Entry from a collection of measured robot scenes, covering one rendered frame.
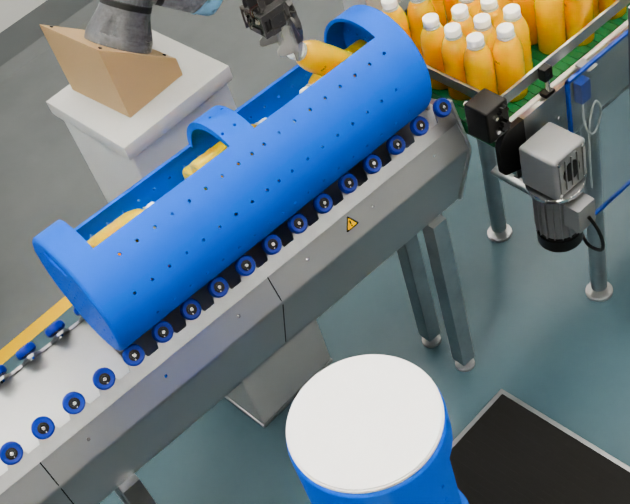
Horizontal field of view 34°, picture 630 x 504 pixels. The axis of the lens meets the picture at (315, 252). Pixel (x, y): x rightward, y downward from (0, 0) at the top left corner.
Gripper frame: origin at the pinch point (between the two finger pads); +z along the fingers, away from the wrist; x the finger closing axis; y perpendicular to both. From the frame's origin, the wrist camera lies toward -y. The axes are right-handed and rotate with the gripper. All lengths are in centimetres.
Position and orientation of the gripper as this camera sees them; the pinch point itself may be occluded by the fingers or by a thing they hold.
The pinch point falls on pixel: (292, 49)
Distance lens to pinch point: 219.9
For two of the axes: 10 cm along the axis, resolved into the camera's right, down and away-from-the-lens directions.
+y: -7.4, 5.9, -3.3
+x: 6.4, 4.6, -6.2
